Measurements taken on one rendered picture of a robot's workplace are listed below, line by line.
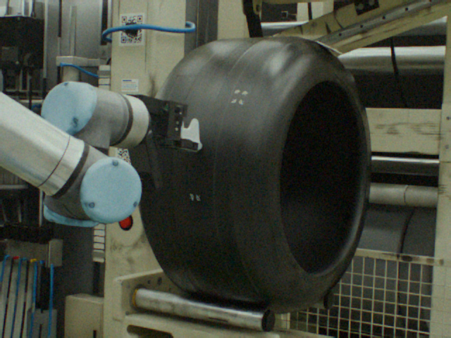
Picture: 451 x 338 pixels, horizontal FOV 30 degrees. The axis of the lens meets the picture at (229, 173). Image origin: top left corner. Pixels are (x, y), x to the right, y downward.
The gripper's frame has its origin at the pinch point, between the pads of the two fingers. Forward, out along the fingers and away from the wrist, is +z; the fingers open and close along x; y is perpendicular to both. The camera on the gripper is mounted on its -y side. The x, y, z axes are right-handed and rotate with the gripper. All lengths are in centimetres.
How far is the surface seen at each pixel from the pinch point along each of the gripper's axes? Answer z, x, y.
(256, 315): 18.4, -6.3, -31.3
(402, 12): 57, -16, 41
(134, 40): 18.9, 33.8, 26.4
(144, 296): 18.2, 22.5, -31.7
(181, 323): 19.2, 12.4, -36.0
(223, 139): 1.3, -5.2, 2.3
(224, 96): 3.9, -2.8, 11.0
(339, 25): 58, 1, 38
